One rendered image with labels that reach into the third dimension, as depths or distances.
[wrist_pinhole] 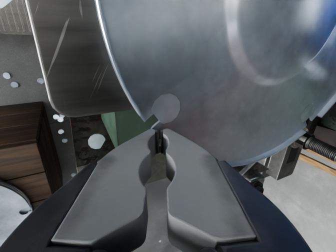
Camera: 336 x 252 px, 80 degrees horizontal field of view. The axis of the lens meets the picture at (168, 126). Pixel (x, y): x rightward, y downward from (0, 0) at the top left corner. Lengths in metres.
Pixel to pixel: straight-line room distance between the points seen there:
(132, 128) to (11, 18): 0.53
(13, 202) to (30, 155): 0.14
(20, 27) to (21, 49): 0.18
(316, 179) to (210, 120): 1.64
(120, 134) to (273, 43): 0.21
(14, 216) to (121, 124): 0.52
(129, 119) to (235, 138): 0.15
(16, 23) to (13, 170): 0.40
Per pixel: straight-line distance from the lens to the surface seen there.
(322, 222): 1.92
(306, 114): 0.27
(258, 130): 0.22
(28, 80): 0.93
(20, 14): 0.74
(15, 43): 0.91
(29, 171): 0.67
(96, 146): 0.29
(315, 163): 1.40
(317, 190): 1.82
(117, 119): 0.29
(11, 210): 0.73
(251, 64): 0.17
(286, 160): 0.36
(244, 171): 0.23
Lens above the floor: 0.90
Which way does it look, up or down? 53 degrees down
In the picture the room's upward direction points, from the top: 133 degrees clockwise
